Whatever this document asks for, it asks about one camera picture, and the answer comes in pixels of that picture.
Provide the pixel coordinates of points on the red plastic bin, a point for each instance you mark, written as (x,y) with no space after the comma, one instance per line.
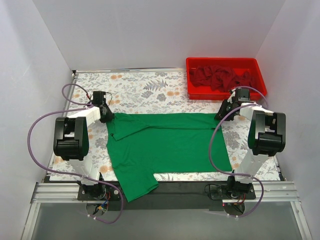
(240,65)

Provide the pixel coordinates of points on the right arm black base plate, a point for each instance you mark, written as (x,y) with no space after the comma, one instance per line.
(220,192)

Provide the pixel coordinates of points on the floral patterned table mat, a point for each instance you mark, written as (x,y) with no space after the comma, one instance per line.
(156,92)

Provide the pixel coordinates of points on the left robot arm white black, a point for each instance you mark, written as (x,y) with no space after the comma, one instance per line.
(71,137)

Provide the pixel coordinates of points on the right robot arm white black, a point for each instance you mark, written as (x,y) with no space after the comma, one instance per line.
(266,136)

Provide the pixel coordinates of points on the black front crossbar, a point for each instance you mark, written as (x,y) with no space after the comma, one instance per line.
(180,197)

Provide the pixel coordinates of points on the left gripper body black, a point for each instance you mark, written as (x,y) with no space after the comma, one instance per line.
(107,114)

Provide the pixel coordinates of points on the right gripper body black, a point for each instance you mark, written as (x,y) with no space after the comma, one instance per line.
(225,111)

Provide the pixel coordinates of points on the aluminium frame rail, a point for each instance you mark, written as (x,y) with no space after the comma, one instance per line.
(68,192)

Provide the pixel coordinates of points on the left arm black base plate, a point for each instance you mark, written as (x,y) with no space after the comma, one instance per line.
(98,192)

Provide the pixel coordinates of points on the green t shirt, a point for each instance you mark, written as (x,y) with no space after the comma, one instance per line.
(142,145)

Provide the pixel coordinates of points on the dark red t shirt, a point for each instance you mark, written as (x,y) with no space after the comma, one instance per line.
(220,78)

